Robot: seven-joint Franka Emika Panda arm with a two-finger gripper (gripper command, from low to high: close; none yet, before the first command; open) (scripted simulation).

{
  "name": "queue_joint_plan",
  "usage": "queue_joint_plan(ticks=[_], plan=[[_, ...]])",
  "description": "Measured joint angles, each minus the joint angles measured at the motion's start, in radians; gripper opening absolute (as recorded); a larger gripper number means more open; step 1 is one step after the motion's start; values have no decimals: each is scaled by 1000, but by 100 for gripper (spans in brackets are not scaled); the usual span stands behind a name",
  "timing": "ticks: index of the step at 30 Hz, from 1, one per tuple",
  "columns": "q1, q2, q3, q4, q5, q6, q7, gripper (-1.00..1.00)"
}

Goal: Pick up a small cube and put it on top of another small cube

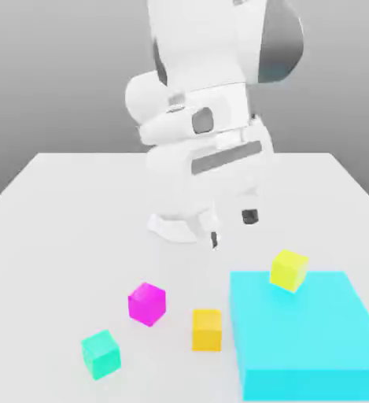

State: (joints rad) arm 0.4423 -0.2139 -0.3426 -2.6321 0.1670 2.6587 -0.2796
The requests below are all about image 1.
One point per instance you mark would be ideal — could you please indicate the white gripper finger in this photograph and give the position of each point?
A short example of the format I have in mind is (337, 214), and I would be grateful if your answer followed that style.
(250, 216)
(213, 238)

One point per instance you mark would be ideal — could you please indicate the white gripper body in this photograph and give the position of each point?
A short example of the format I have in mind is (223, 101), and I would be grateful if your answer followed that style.
(231, 176)

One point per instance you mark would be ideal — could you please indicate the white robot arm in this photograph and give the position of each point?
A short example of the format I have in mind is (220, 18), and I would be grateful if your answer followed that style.
(203, 47)

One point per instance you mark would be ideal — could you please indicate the small yellow cube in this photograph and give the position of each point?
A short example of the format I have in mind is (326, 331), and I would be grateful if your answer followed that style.
(288, 270)

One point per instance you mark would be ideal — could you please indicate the small orange cube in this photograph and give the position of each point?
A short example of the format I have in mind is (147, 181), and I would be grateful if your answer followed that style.
(206, 330)

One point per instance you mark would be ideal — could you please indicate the small magenta cube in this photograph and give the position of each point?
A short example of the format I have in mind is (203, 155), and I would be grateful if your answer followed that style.
(147, 304)

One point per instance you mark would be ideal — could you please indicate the small green cube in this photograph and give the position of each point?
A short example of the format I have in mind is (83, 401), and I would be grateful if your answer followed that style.
(101, 355)

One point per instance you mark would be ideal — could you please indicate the large cyan box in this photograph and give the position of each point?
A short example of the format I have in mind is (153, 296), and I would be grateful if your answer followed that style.
(303, 333)

